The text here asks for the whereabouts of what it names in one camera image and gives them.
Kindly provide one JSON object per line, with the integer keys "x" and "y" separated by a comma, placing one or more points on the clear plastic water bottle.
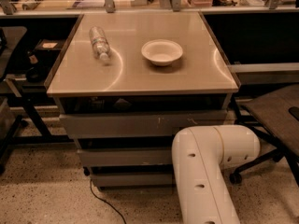
{"x": 101, "y": 48}

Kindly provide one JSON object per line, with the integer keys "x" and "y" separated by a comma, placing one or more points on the grey drawer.
{"x": 141, "y": 116}
{"x": 133, "y": 176}
{"x": 134, "y": 151}

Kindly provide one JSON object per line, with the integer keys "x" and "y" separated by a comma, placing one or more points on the grey middle drawer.
{"x": 134, "y": 151}

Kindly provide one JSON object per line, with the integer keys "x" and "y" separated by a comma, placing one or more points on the grey top drawer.
{"x": 141, "y": 116}

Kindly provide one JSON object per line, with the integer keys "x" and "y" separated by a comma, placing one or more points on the white bowl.
{"x": 161, "y": 52}

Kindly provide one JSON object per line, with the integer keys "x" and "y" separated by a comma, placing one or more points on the grey drawer cabinet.
{"x": 200, "y": 71}

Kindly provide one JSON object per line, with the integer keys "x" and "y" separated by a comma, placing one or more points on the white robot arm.
{"x": 199, "y": 154}

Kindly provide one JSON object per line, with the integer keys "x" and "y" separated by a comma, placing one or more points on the black box with label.
{"x": 46, "y": 44}

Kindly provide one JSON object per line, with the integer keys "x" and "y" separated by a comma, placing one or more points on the grey bottom drawer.
{"x": 133, "y": 176}

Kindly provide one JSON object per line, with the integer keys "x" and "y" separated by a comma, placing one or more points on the office chair on right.
{"x": 274, "y": 117}

